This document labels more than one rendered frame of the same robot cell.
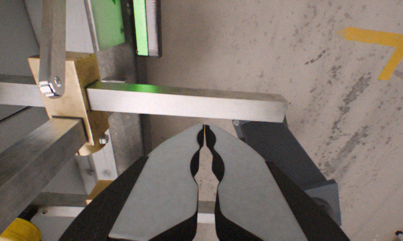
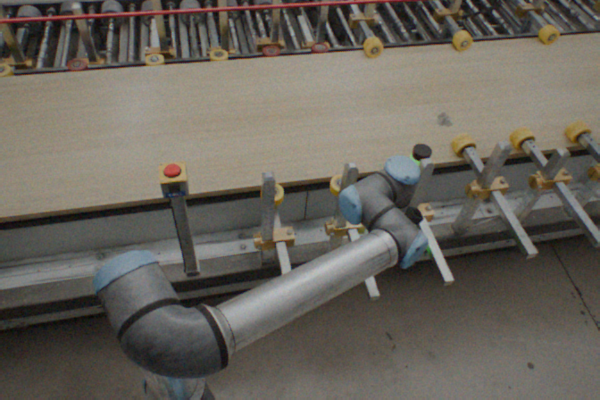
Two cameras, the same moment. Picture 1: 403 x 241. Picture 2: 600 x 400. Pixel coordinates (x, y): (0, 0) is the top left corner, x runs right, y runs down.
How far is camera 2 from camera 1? 144 cm
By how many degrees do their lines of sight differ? 56
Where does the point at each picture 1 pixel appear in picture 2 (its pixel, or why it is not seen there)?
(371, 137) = not seen: outside the picture
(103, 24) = not seen: hidden behind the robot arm
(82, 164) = (248, 230)
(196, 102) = not seen: hidden behind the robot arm
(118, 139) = (298, 249)
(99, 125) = (339, 232)
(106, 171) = (245, 246)
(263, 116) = (370, 288)
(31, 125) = (296, 207)
